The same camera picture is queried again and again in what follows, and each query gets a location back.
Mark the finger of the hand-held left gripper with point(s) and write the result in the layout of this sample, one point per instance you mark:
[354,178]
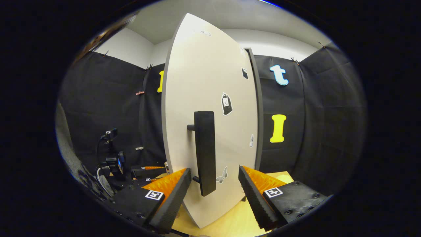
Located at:
[148,172]
[143,182]

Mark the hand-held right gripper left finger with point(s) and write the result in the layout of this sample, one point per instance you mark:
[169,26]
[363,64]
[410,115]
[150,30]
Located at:
[172,204]

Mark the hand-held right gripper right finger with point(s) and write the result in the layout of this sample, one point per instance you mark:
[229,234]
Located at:
[255,200]

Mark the beige cabinet door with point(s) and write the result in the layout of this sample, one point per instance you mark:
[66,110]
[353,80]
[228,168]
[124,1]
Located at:
[197,72]

